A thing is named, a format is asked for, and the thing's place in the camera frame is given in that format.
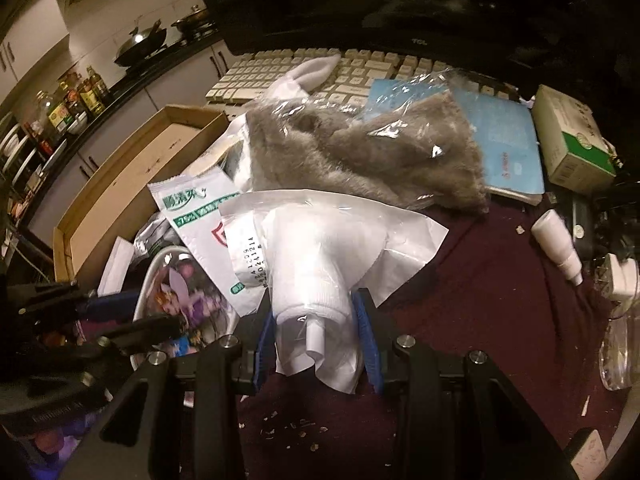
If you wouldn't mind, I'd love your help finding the shallow cardboard box tray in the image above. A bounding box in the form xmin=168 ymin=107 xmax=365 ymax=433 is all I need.
xmin=53 ymin=105 xmax=229 ymax=290

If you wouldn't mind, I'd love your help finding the white foam sheet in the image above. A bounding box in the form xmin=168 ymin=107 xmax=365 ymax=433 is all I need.
xmin=96 ymin=236 xmax=134 ymax=297

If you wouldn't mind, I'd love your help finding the white computer keyboard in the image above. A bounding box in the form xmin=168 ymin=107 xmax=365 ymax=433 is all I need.
xmin=206 ymin=48 xmax=518 ymax=105

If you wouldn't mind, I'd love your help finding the white folded paper packet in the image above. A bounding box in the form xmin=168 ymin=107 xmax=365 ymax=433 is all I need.
xmin=255 ymin=54 xmax=341 ymax=105

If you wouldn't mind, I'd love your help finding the white green wipes packet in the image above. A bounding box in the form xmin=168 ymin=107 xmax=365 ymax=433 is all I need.
xmin=148 ymin=167 xmax=264 ymax=316

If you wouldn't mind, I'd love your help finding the white gauze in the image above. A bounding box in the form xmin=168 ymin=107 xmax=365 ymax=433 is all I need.
xmin=220 ymin=190 xmax=448 ymax=393

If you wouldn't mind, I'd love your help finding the grey fur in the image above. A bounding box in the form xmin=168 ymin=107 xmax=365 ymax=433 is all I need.
xmin=245 ymin=70 xmax=489 ymax=214

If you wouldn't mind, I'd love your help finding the small white dropper bottle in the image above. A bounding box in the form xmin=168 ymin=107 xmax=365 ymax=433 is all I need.
xmin=532 ymin=209 xmax=582 ymax=286

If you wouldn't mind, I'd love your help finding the white green medicine box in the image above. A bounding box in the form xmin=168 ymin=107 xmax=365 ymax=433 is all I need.
xmin=532 ymin=84 xmax=616 ymax=196

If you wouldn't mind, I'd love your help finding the light blue booklet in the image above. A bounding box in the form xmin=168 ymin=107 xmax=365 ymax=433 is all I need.
xmin=366 ymin=79 xmax=544 ymax=206

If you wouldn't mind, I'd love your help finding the clear anime print pouch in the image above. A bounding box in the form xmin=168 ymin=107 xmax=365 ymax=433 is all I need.
xmin=134 ymin=246 xmax=240 ymax=358

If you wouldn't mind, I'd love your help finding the black wok on stove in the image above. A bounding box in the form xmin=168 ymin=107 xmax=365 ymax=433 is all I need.
xmin=114 ymin=20 xmax=167 ymax=68

